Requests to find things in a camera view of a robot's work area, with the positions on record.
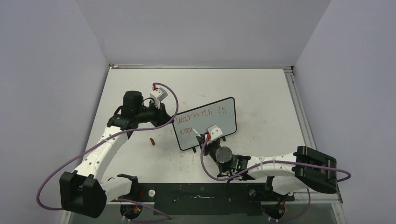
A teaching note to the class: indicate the white whiteboard marker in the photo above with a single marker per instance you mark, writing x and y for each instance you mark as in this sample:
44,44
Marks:
198,134

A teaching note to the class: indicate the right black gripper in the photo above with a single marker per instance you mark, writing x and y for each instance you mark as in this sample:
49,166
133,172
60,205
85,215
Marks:
206,147

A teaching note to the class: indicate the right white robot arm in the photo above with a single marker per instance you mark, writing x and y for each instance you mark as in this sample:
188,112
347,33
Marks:
304,168

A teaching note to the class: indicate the aluminium rail frame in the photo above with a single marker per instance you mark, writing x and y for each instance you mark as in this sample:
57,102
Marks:
270,122

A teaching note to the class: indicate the black framed whiteboard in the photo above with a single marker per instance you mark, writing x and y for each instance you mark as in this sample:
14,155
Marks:
221,113

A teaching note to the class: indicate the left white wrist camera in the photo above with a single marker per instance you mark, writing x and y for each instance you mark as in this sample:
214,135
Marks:
158,95

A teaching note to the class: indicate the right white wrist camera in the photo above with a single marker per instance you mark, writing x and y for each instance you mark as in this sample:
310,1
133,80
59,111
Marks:
213,133

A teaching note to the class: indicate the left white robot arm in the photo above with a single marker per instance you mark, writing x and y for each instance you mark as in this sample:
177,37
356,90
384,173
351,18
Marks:
81,190

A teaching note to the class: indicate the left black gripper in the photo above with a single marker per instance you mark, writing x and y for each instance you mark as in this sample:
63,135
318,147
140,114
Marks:
161,117

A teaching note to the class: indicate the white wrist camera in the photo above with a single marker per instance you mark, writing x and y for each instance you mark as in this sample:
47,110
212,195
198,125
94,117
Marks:
158,95
213,133

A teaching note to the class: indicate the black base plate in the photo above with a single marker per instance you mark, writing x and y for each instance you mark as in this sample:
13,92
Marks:
206,198

